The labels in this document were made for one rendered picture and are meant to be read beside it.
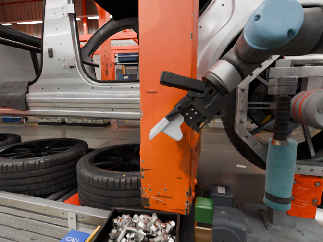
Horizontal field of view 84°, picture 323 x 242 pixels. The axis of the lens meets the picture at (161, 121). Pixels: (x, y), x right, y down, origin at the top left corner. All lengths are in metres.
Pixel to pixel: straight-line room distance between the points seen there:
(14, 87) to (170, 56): 1.45
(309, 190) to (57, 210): 1.08
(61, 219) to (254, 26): 1.01
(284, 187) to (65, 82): 1.37
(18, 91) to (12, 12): 13.89
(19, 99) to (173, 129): 1.48
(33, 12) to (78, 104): 13.35
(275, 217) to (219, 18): 1.07
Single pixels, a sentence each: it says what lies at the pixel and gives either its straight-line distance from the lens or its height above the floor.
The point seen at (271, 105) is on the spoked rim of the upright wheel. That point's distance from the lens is 0.96.
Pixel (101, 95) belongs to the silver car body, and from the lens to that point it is 1.25.
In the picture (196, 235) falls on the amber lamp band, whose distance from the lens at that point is 0.48.
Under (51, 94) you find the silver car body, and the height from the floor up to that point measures 0.90.
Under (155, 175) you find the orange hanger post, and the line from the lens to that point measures 0.60.
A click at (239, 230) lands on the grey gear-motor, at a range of 0.87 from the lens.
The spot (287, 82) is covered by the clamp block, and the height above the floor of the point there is 0.93.
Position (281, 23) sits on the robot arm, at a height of 1.01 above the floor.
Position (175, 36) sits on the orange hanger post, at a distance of 0.56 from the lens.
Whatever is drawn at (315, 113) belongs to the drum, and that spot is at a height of 0.84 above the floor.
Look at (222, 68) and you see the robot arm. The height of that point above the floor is 0.96.
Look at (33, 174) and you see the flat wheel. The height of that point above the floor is 0.43.
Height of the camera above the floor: 0.90
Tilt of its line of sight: 8 degrees down
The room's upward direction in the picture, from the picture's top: straight up
